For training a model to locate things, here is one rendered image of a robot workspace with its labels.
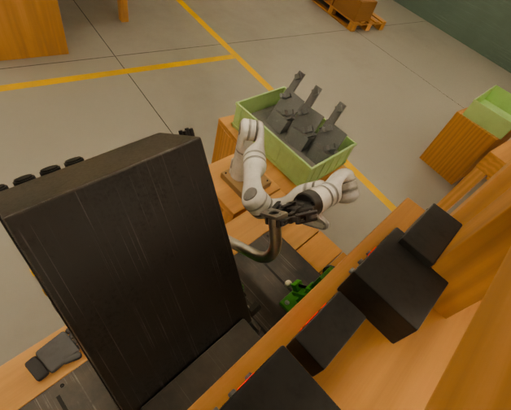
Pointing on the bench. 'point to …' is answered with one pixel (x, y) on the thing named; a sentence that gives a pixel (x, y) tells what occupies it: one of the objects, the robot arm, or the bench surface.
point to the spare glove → (54, 355)
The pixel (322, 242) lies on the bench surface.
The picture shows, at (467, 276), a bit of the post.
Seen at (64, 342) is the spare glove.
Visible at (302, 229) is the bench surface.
